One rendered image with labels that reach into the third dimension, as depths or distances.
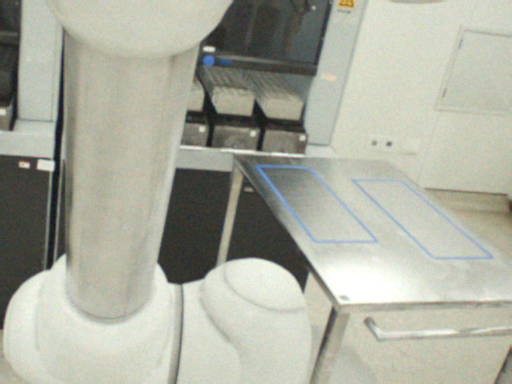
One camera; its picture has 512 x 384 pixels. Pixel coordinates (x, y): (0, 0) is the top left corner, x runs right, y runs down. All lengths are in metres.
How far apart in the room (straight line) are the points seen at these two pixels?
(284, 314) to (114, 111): 0.41
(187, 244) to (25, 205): 0.51
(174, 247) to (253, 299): 1.17
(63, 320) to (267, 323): 0.24
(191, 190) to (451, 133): 2.03
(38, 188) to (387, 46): 2.00
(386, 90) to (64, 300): 2.72
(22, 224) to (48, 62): 0.49
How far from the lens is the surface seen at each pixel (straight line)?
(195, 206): 1.85
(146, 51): 0.40
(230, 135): 1.76
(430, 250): 1.33
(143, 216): 0.55
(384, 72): 3.24
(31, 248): 1.90
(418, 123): 3.43
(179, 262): 1.95
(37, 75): 1.76
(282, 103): 1.85
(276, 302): 0.77
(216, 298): 0.77
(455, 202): 3.78
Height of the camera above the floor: 1.40
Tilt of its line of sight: 23 degrees down
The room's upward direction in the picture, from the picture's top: 9 degrees clockwise
